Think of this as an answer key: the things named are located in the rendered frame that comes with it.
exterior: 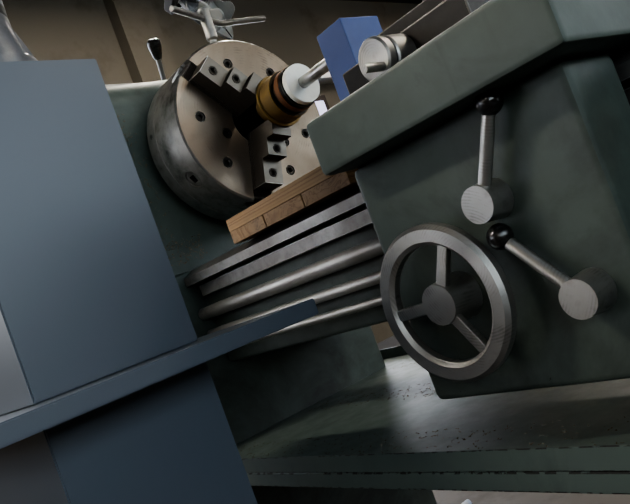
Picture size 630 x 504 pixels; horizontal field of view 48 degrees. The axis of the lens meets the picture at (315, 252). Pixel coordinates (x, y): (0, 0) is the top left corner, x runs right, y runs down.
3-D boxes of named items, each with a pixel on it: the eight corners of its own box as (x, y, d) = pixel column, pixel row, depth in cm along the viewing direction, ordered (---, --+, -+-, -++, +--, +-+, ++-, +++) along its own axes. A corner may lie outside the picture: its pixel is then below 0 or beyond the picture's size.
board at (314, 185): (234, 244, 113) (225, 220, 113) (388, 197, 135) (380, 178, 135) (350, 183, 89) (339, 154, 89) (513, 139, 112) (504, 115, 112)
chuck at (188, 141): (185, 231, 127) (131, 66, 128) (319, 200, 146) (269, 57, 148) (209, 217, 119) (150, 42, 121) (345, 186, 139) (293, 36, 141)
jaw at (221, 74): (228, 125, 130) (173, 86, 125) (237, 106, 133) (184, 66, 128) (259, 101, 121) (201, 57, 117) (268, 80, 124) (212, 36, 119)
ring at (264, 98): (239, 86, 123) (267, 62, 116) (281, 81, 129) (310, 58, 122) (258, 136, 123) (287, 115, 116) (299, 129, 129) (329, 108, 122)
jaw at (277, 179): (259, 143, 133) (266, 204, 131) (236, 140, 130) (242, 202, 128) (292, 120, 125) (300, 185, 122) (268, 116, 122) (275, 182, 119)
